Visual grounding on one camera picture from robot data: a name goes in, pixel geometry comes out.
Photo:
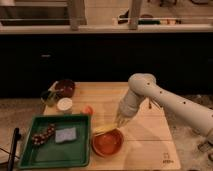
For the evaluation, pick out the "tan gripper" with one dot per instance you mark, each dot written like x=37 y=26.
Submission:
x=121 y=120

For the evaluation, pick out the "yellow banana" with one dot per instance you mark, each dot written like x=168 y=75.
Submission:
x=104 y=128

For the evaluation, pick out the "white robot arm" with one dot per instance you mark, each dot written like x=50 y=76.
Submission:
x=143 y=85

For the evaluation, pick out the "orange red bowl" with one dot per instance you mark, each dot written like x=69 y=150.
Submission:
x=108 y=144

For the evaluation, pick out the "dark red bowl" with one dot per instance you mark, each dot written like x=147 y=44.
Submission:
x=65 y=88

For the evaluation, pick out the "small orange fruit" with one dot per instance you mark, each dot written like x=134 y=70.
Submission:
x=87 y=110

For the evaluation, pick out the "blue sponge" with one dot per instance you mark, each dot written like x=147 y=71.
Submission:
x=64 y=135

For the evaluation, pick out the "green plastic tray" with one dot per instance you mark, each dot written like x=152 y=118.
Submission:
x=52 y=154

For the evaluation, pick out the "green glass cup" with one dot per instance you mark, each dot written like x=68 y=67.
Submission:
x=49 y=98

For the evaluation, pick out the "bunch of red grapes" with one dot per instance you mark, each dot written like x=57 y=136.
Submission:
x=40 y=138

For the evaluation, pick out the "black stand post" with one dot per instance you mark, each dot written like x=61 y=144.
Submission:
x=16 y=137

